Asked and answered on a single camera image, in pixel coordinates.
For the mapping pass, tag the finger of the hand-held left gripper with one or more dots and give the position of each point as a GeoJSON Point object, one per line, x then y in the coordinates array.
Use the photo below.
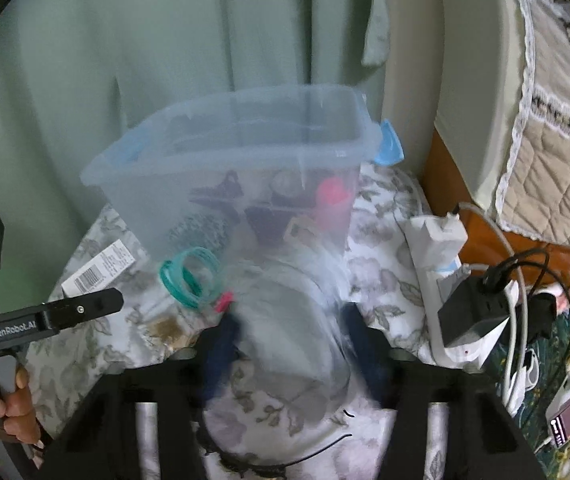
{"type": "Point", "coordinates": [90, 305]}

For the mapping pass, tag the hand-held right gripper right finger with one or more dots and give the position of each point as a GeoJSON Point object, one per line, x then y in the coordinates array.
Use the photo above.
{"type": "Point", "coordinates": [365, 350]}

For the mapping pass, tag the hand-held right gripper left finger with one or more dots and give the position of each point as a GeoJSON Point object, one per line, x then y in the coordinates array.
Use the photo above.
{"type": "Point", "coordinates": [220, 355]}

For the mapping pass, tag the clear pack of cotton swabs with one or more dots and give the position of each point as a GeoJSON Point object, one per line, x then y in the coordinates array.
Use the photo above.
{"type": "Point", "coordinates": [95, 270]}

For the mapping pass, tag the white plastic wrap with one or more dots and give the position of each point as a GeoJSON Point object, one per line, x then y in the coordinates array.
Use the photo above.
{"type": "Point", "coordinates": [285, 320]}

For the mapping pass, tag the black headband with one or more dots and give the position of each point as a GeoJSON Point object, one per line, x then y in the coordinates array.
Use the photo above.
{"type": "Point", "coordinates": [265, 467]}

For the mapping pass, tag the brown hair claw clip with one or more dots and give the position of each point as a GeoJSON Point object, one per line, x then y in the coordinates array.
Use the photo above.
{"type": "Point", "coordinates": [265, 222]}

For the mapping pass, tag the pink hair rollers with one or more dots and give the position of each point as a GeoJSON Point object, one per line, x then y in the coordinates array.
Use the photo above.
{"type": "Point", "coordinates": [332, 195]}

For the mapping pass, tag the clear plastic storage container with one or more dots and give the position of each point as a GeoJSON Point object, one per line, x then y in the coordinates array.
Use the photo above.
{"type": "Point", "coordinates": [190, 170]}

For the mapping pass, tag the person's left hand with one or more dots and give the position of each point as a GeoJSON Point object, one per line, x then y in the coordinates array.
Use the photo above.
{"type": "Point", "coordinates": [15, 415]}

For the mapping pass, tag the floral blanket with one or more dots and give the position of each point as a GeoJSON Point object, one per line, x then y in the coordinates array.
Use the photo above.
{"type": "Point", "coordinates": [380, 270]}

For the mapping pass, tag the black power adapter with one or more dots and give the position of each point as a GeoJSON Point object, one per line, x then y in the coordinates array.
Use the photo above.
{"type": "Point", "coordinates": [470, 312]}

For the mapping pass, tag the leopard print scrunchie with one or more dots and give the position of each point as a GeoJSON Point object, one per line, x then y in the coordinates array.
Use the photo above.
{"type": "Point", "coordinates": [200, 227]}

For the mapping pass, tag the white power strip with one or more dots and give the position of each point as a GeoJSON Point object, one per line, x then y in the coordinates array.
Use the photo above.
{"type": "Point", "coordinates": [432, 240]}

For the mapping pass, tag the white earphones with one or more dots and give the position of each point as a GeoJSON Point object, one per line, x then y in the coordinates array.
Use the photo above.
{"type": "Point", "coordinates": [522, 380]}

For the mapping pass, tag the green curtain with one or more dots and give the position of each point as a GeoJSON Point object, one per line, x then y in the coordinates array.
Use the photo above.
{"type": "Point", "coordinates": [115, 35]}

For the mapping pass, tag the beige quilted bedcover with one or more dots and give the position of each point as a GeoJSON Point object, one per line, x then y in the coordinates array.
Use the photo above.
{"type": "Point", "coordinates": [560, 135]}

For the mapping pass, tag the white bed base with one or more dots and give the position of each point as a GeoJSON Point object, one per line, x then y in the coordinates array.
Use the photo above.
{"type": "Point", "coordinates": [455, 60]}

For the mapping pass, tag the pale green hanging cloth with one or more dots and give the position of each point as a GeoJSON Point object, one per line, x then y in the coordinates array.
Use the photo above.
{"type": "Point", "coordinates": [377, 20]}

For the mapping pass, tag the wooden bed frame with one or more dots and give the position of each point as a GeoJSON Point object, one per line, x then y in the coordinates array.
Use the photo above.
{"type": "Point", "coordinates": [465, 190]}

